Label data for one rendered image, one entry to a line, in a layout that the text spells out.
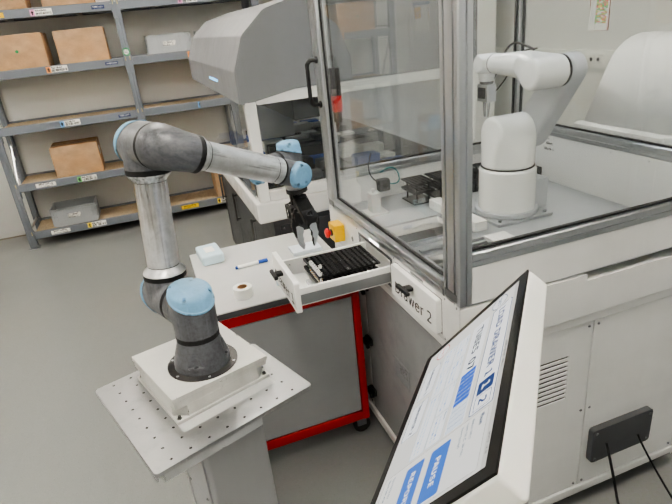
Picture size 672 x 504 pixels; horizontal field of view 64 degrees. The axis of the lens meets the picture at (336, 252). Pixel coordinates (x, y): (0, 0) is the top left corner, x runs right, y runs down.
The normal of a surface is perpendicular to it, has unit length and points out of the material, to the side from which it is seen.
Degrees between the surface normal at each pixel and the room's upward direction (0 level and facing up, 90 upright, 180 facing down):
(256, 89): 90
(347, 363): 90
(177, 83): 90
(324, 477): 0
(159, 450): 0
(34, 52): 90
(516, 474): 40
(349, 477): 1
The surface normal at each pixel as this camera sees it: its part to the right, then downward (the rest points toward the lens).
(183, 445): -0.10, -0.91
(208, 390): 0.64, 0.25
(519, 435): 0.52, -0.66
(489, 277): 0.34, 0.34
